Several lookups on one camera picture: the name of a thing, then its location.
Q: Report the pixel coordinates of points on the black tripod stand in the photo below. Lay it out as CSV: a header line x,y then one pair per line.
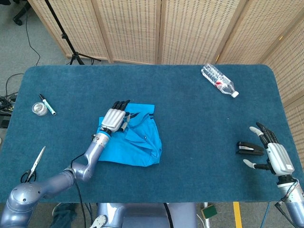
x,y
63,35

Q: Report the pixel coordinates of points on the dark blue table mat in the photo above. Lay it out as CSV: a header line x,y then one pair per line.
x,y
142,73

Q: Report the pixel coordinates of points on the clear plastic water bottle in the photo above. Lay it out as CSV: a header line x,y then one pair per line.
x,y
218,79

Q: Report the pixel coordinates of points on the yellow floor tape strip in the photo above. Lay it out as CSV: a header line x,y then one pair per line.
x,y
237,213

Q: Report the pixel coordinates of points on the wicker folding screen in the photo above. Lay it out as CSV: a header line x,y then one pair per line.
x,y
133,28

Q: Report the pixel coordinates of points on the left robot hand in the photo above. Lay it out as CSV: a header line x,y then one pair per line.
x,y
113,120

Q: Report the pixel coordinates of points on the blue jeans leg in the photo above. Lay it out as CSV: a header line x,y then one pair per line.
x,y
65,213

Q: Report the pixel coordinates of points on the blue-grey robot torso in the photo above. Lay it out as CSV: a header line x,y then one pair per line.
x,y
142,216

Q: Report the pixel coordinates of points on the white perforated plate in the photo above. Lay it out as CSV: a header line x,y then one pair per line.
x,y
99,222

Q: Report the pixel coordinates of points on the green white marker pen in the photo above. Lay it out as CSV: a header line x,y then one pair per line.
x,y
48,107

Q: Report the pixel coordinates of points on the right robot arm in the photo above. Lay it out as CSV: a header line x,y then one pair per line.
x,y
293,204

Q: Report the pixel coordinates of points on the black office chair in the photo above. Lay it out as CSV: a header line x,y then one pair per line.
x,y
20,17

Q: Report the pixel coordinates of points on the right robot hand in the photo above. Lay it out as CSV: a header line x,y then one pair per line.
x,y
280,159

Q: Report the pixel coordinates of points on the silver metal tube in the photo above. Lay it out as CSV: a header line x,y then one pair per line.
x,y
207,223

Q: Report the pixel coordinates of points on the green yellow sponge block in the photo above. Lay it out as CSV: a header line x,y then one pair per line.
x,y
209,211

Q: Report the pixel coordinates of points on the black stapler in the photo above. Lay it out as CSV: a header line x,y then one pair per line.
x,y
249,148

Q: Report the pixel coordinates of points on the round clear container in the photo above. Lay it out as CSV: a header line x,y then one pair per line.
x,y
39,108

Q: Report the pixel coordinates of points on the blue printed T-shirt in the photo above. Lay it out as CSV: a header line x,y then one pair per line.
x,y
137,147

